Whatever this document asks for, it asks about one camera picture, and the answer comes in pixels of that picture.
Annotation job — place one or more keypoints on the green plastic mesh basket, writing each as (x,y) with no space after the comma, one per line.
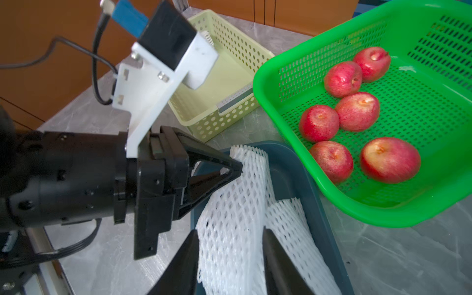
(425,99)

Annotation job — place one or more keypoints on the netted apple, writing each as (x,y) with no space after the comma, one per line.
(343,79)
(374,63)
(334,159)
(358,112)

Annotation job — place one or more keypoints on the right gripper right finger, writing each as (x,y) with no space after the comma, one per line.
(281,275)

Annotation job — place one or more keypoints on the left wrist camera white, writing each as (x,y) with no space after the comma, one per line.
(172,51)

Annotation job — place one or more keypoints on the white foam net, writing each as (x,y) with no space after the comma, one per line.
(230,229)
(287,220)

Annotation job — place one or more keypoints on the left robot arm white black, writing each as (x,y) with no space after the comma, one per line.
(67,178)

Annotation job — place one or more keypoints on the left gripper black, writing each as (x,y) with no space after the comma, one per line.
(154,186)

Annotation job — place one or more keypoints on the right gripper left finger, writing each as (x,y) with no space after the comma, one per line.
(180,277)

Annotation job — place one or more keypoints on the dark teal plastic tray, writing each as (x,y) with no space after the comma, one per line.
(294,186)

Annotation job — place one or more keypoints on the cream perforated plastic basket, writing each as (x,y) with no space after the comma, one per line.
(227,94)

